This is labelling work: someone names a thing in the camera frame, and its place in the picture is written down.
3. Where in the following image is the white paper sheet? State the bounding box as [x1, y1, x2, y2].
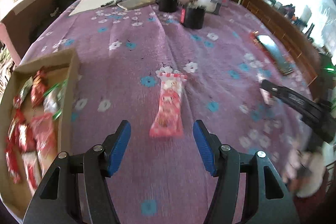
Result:
[70, 0, 115, 16]

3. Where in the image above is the large red foil packet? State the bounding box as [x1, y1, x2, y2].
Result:
[15, 110, 36, 153]

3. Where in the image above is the purple floral tablecloth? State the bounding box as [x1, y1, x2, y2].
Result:
[22, 3, 310, 223]

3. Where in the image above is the maroon armchair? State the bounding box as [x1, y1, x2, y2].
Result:
[1, 0, 58, 65]

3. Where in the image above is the red snack packet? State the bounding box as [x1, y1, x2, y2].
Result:
[31, 67, 48, 109]

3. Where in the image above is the tan notebook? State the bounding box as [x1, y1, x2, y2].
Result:
[117, 0, 155, 11]

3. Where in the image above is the brown cardboard tray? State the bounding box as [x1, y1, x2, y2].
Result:
[1, 48, 80, 223]

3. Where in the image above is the green clear candy packet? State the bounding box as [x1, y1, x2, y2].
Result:
[43, 80, 67, 120]

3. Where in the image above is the black cup near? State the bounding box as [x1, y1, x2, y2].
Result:
[180, 3, 206, 30]

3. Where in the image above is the pink white snack packet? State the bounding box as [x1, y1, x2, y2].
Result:
[30, 113, 58, 176]

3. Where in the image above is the smartphone in red case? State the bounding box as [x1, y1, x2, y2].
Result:
[251, 32, 294, 76]

